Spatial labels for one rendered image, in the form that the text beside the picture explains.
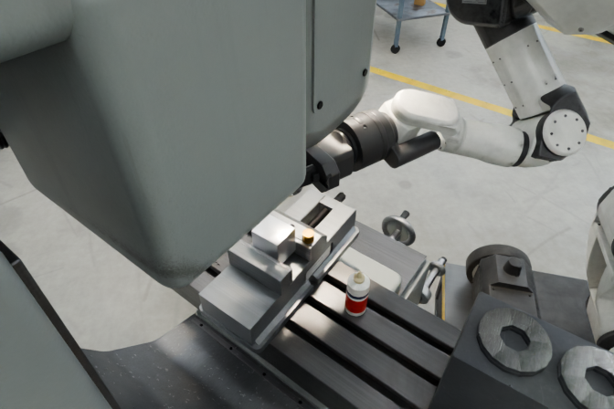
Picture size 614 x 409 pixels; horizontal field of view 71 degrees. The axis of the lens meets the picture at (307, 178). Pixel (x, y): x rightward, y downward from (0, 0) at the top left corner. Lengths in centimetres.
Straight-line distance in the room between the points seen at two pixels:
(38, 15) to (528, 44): 74
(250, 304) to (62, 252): 176
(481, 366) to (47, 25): 57
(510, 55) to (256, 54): 59
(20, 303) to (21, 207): 260
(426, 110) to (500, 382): 40
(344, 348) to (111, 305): 148
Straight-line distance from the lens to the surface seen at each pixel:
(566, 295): 152
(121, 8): 25
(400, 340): 84
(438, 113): 74
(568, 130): 84
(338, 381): 79
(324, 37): 44
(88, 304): 220
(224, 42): 30
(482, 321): 65
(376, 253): 121
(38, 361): 26
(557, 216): 267
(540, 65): 85
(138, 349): 89
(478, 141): 79
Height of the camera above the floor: 165
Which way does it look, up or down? 41 degrees down
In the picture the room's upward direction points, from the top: straight up
